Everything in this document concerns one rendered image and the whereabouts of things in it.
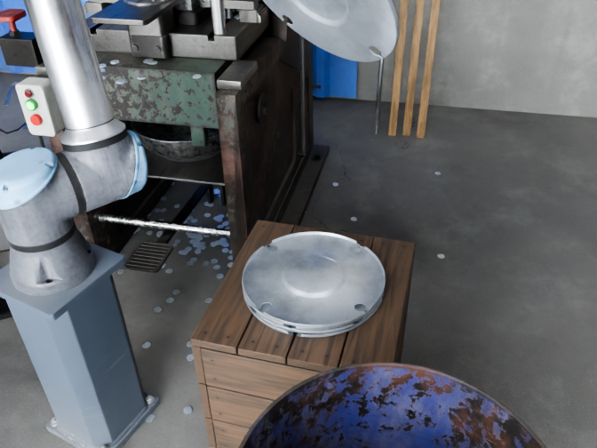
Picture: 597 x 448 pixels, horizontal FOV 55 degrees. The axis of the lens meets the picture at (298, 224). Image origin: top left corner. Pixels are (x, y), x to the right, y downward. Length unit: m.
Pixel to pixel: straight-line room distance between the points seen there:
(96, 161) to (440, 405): 0.70
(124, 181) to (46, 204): 0.14
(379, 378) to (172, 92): 0.90
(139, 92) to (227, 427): 0.83
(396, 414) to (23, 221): 0.69
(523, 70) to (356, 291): 1.86
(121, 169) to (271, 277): 0.36
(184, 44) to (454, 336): 1.03
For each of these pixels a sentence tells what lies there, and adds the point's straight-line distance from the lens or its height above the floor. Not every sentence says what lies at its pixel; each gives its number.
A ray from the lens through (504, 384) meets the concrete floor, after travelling 1.55.
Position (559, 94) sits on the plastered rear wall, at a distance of 2.90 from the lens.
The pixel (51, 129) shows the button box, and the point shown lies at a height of 0.51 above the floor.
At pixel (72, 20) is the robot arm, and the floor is 0.88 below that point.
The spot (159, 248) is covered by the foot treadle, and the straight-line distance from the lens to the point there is 1.66.
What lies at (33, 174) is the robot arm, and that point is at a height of 0.68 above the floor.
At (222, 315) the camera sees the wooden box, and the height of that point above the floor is 0.35.
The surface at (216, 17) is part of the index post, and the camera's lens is 1.50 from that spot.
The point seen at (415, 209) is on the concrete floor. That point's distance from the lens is 2.08.
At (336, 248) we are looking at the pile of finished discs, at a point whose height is 0.38.
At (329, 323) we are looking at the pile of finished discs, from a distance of 1.09.
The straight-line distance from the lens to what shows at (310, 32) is 1.01.
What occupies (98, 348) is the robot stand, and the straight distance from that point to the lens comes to 1.24.
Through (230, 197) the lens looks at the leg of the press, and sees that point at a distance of 1.52.
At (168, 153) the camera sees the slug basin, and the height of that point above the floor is 0.36.
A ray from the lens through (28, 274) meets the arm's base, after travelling 1.13.
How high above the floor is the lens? 1.15
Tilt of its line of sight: 36 degrees down
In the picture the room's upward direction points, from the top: 1 degrees counter-clockwise
